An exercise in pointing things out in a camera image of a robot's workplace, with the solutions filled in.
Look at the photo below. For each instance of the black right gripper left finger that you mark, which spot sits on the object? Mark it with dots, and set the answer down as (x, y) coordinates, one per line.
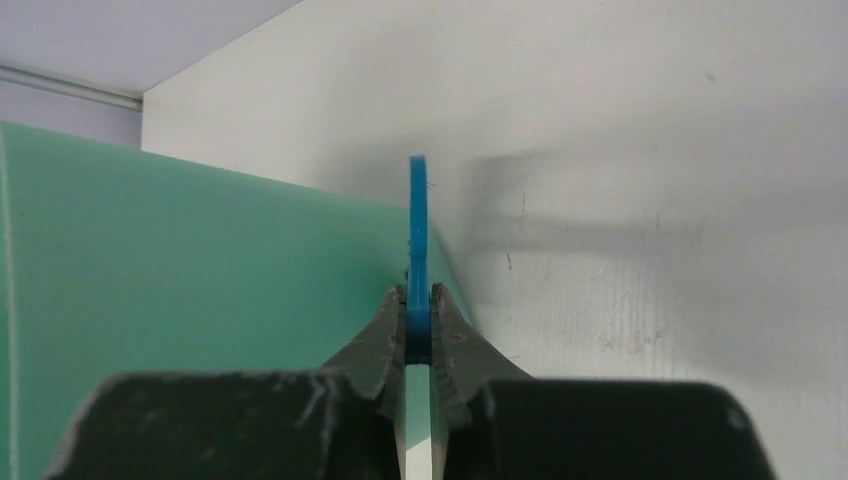
(341, 420)

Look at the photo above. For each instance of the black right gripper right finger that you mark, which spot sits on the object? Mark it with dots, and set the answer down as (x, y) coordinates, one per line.
(492, 420)

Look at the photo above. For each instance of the blue hand brush black bristles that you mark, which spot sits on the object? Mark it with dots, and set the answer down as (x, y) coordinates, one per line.
(418, 305)

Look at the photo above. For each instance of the green plastic bin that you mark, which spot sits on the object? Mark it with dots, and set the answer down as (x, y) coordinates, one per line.
(114, 259)

